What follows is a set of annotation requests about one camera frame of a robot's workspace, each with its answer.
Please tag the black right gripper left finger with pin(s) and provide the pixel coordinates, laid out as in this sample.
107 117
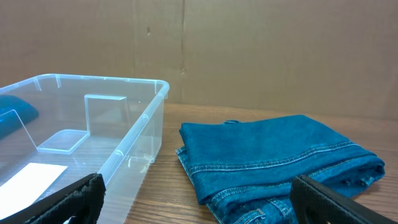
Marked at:
78 203

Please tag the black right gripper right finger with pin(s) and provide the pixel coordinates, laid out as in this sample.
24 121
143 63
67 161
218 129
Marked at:
315 203

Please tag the blue denim jeans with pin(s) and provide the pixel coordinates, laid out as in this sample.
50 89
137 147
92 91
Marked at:
243 171

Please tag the blue sparkly fabric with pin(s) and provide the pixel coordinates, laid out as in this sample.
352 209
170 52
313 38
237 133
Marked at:
14 113

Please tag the clear plastic storage bin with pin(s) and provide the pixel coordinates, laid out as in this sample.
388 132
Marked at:
86 124

